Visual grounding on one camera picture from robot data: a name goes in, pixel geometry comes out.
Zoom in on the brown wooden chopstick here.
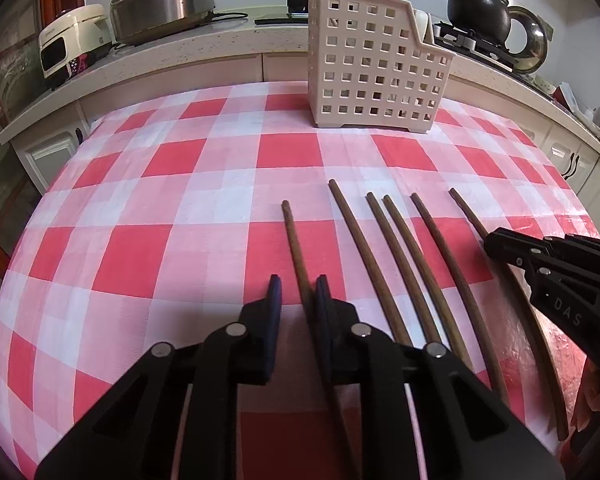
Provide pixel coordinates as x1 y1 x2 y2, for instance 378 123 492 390
280 200 361 480
410 192 512 408
328 178 414 347
382 194 476 368
448 188 570 442
366 192 443 346

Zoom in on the black pink glove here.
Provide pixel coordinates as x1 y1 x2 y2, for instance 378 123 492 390
65 52 93 78

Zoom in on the red white checked tablecloth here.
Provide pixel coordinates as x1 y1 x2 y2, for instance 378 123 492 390
0 80 600 480

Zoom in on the silver rice cooker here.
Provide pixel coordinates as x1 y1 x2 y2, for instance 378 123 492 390
109 0 218 46

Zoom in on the small white cooker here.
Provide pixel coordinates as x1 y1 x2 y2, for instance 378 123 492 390
37 4 113 81

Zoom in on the black power cable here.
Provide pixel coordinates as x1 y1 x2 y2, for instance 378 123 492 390
200 11 251 26

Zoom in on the red box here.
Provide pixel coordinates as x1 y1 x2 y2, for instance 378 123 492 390
552 82 581 116

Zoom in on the person's right hand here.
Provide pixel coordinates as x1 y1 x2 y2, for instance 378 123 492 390
570 357 600 456

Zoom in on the black glass gas hob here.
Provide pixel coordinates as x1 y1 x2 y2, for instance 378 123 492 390
254 10 556 93

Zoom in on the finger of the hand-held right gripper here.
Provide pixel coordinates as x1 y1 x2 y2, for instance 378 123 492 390
483 227 551 273
544 233 600 263

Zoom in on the black clay pot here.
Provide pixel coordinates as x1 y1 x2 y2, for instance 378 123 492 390
439 0 512 38

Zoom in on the white plastic utensil basket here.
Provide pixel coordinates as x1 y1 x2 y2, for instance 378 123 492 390
306 0 457 133

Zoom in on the white ceramic spoon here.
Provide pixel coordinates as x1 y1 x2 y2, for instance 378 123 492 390
412 9 433 43

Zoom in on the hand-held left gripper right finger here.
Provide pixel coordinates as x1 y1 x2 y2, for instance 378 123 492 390
314 275 566 480

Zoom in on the steel pot lid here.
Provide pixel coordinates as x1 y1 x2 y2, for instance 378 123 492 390
505 6 550 75

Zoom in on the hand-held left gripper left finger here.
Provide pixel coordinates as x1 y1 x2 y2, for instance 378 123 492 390
35 274 283 480

